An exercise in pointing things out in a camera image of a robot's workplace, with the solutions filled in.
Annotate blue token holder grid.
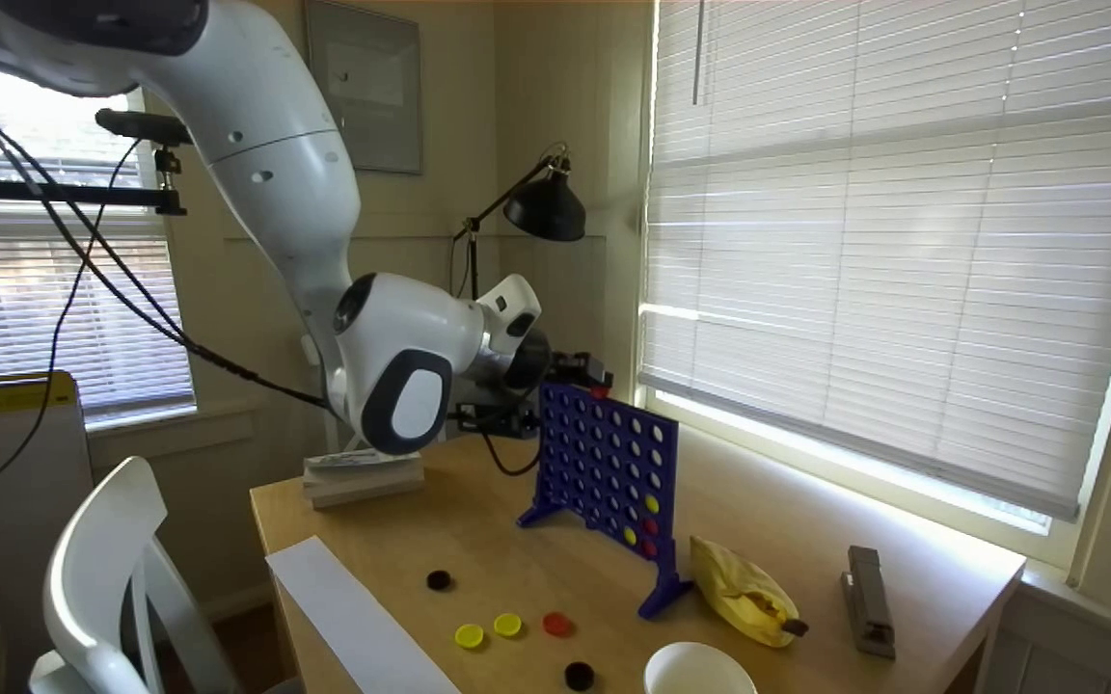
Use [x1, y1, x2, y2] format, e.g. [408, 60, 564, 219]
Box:
[516, 377, 700, 625]

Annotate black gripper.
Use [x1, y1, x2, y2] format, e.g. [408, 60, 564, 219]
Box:
[532, 344, 616, 398]

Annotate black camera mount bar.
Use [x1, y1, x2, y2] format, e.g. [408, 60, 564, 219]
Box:
[0, 104, 193, 222]

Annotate grey wall panel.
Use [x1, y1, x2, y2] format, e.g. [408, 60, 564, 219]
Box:
[296, 0, 427, 178]

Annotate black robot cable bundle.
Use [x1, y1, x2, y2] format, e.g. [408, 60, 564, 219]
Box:
[0, 86, 337, 532]

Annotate white paper strip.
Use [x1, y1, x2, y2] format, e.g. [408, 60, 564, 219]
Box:
[264, 532, 463, 694]

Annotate yellow banana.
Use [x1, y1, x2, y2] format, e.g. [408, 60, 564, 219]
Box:
[688, 532, 815, 651]

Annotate large white window blinds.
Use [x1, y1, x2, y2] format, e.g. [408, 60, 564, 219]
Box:
[638, 0, 1111, 523]

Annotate dotted white paper cup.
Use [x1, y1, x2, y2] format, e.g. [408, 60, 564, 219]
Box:
[642, 636, 761, 694]

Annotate small window blinds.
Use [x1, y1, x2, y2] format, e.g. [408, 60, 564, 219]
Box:
[0, 52, 201, 416]

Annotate grey rectangular block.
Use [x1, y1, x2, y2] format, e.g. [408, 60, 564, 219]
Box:
[300, 448, 427, 511]

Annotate yellow edged board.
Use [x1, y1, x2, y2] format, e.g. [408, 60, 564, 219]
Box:
[0, 370, 80, 416]

